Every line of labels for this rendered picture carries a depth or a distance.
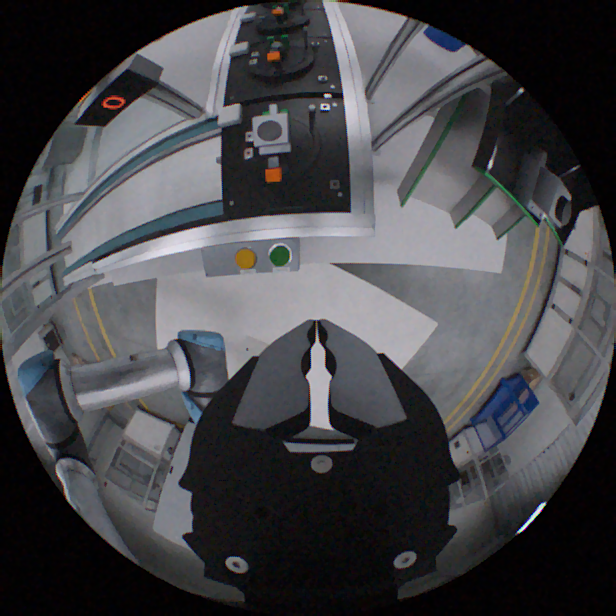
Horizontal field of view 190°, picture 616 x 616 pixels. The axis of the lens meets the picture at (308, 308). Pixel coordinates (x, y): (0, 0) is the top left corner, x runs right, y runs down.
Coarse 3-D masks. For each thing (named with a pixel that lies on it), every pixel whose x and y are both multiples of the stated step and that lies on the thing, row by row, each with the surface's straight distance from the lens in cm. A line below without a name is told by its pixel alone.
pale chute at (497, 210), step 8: (496, 192) 48; (488, 200) 48; (496, 200) 49; (504, 200) 50; (480, 208) 49; (488, 208) 50; (496, 208) 51; (504, 208) 52; (512, 208) 53; (480, 216) 51; (488, 216) 52; (496, 216) 53; (504, 216) 53; (512, 216) 52; (520, 216) 51; (488, 224) 54; (496, 224) 54; (504, 224) 53; (512, 224) 51; (496, 232) 54; (504, 232) 52
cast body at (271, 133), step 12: (276, 108) 33; (252, 120) 29; (264, 120) 28; (276, 120) 28; (288, 120) 30; (264, 132) 27; (276, 132) 27; (288, 132) 28; (264, 144) 28; (276, 144) 28; (288, 144) 30
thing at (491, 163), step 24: (504, 96) 24; (528, 96) 31; (504, 120) 23; (528, 120) 30; (480, 144) 23; (504, 144) 25; (528, 144) 29; (552, 144) 35; (480, 168) 22; (504, 168) 26; (552, 168) 33; (504, 192) 24; (528, 216) 28
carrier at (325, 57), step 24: (240, 48) 60; (264, 48) 57; (288, 48) 55; (312, 48) 58; (240, 72) 54; (264, 72) 49; (288, 72) 48; (312, 72) 50; (336, 72) 51; (240, 96) 48; (264, 96) 46; (288, 96) 47; (312, 96) 47; (336, 96) 47
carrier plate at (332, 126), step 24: (336, 120) 42; (240, 144) 42; (336, 144) 40; (240, 168) 40; (312, 168) 38; (336, 168) 38; (240, 192) 39; (264, 192) 38; (288, 192) 37; (312, 192) 37; (336, 192) 37
